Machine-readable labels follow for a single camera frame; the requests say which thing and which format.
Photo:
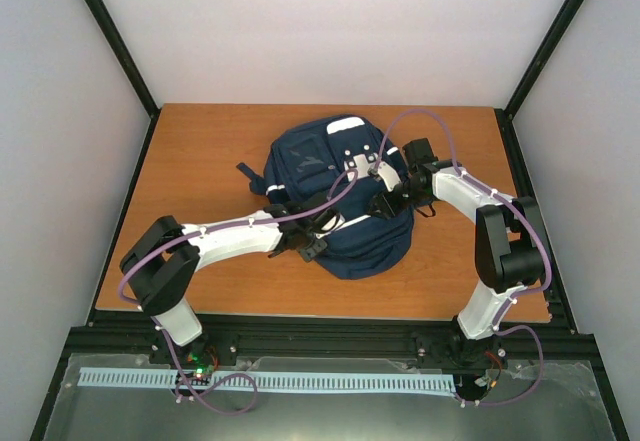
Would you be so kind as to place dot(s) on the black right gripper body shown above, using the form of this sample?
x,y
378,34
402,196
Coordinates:
x,y
414,197

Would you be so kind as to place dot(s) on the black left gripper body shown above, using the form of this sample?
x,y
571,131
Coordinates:
x,y
309,253

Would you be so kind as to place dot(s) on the navy blue backpack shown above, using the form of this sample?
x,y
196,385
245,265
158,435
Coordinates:
x,y
305,161

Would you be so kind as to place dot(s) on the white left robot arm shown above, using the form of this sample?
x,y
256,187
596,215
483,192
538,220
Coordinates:
x,y
160,266

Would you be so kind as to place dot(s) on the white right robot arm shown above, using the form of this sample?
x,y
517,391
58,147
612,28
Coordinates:
x,y
510,253

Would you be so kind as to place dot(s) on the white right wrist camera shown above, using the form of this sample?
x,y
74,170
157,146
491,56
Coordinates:
x,y
382,171

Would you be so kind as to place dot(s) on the black aluminium frame rail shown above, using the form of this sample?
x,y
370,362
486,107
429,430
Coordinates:
x,y
119,332

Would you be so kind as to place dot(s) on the light blue slotted cable duct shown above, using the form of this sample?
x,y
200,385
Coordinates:
x,y
272,382

